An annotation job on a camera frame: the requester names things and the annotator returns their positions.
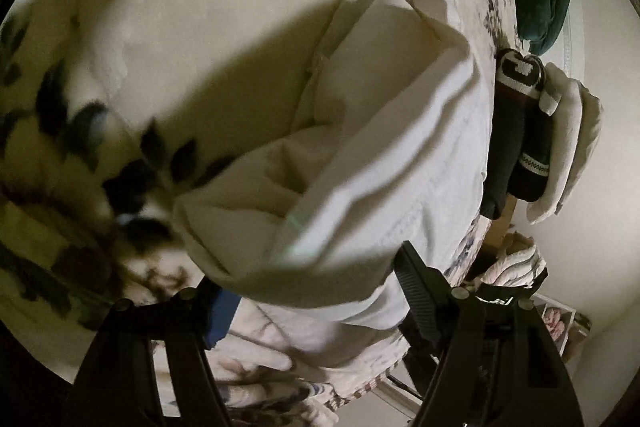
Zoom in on floral blanket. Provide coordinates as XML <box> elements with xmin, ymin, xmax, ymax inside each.
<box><xmin>0</xmin><ymin>0</ymin><xmax>521</xmax><ymax>427</ymax></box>

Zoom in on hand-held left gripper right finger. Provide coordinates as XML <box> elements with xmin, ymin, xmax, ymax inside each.
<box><xmin>394</xmin><ymin>241</ymin><xmax>587</xmax><ymax>427</ymax></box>

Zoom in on white bed headboard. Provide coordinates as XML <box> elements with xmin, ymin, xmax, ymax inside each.
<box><xmin>561</xmin><ymin>0</ymin><xmax>581</xmax><ymax>78</ymax></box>

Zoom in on white t-shirt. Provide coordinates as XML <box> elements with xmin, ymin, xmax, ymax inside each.
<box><xmin>172</xmin><ymin>0</ymin><xmax>501</xmax><ymax>373</ymax></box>

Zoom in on white quilted jacket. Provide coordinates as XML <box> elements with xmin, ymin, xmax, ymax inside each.
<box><xmin>479</xmin><ymin>234</ymin><xmax>549</xmax><ymax>294</ymax></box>

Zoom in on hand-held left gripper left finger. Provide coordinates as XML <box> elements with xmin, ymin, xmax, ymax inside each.
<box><xmin>62</xmin><ymin>279</ymin><xmax>242</xmax><ymax>427</ymax></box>

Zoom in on large cardboard box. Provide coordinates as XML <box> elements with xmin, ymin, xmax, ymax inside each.
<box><xmin>480</xmin><ymin>197</ymin><xmax>519</xmax><ymax>254</ymax></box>

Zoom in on pink bedding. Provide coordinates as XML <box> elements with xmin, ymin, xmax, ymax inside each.
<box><xmin>542</xmin><ymin>306</ymin><xmax>572</xmax><ymax>339</ymax></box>

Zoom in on cream folded garment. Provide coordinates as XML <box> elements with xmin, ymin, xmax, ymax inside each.
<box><xmin>537</xmin><ymin>62</ymin><xmax>587</xmax><ymax>208</ymax></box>
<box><xmin>527</xmin><ymin>79</ymin><xmax>605</xmax><ymax>226</ymax></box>

